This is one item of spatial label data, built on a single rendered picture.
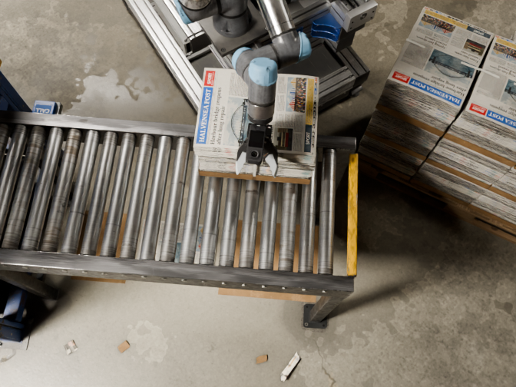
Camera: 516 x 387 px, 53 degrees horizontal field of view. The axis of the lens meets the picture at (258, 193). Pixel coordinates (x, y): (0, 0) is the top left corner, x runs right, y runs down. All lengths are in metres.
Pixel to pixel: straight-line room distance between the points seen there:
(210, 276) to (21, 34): 2.09
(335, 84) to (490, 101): 0.88
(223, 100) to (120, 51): 1.53
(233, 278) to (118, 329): 0.97
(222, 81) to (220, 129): 0.17
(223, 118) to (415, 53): 0.83
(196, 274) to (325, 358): 0.98
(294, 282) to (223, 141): 0.50
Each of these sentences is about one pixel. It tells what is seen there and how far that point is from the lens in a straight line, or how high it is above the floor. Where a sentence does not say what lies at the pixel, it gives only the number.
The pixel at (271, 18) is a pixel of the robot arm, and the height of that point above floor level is 1.28.
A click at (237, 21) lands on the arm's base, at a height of 0.89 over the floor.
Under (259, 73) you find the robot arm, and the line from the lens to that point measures 1.37.
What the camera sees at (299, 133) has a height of 1.03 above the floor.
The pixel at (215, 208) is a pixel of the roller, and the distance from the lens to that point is 1.74.
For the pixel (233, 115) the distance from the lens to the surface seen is 1.62.
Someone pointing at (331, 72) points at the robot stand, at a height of 0.21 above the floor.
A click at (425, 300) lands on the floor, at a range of 2.61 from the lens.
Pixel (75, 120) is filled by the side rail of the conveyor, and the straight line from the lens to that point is 1.97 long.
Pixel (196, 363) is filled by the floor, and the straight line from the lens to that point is 2.46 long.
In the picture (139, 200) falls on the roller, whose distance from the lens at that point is 1.79.
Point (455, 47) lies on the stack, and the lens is 2.15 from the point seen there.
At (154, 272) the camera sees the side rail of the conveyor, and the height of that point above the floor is 0.80.
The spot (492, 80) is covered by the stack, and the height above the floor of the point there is 0.83.
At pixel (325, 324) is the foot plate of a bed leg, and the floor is 0.00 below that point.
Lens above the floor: 2.44
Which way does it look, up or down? 69 degrees down
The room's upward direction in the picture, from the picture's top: 2 degrees clockwise
